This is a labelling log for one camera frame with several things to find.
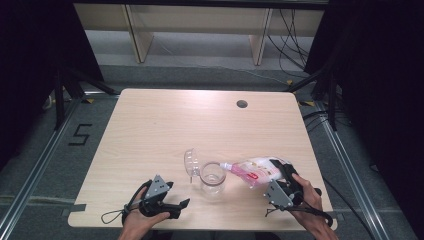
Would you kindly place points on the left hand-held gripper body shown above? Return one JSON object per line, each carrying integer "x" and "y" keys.
{"x": 156, "y": 191}

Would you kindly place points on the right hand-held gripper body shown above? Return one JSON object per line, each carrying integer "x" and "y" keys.
{"x": 278, "y": 195}

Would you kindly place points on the red and clear spout pouch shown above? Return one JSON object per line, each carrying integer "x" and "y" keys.
{"x": 253, "y": 170}

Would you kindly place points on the clear glass jar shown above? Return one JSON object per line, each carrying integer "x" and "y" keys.
{"x": 212, "y": 180}

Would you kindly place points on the person's right hand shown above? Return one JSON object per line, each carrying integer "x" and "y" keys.
{"x": 310, "y": 200}

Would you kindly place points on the person's left hand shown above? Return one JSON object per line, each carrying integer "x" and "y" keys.
{"x": 140, "y": 221}

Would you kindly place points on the clear jar lid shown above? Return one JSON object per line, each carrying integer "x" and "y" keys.
{"x": 192, "y": 163}

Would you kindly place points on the black metal stand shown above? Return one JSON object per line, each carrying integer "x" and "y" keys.
{"x": 330, "y": 96}
{"x": 63, "y": 96}

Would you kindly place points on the dark curtain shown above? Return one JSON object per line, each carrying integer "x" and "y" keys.
{"x": 30, "y": 66}
{"x": 383, "y": 83}

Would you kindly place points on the light wooden shelf unit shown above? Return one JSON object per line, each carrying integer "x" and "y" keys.
{"x": 200, "y": 26}

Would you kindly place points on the metal floor rail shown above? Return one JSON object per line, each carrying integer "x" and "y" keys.
{"x": 346, "y": 166}
{"x": 36, "y": 166}

